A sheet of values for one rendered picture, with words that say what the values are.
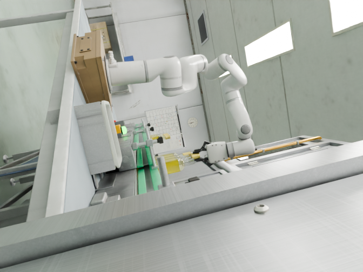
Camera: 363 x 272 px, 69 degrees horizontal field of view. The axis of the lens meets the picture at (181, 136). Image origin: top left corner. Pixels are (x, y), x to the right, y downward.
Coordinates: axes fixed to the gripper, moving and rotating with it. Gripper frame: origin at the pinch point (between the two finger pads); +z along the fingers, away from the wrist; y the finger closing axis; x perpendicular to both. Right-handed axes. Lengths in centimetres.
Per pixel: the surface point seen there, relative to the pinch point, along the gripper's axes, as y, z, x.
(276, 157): -17, -46, -31
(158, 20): 236, 74, -574
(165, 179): 18, -1, 93
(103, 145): 20, 25, 53
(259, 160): -15.9, -34.5, -28.1
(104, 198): 17, 9, 95
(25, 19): 91, 84, -20
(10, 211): -3, 79, 34
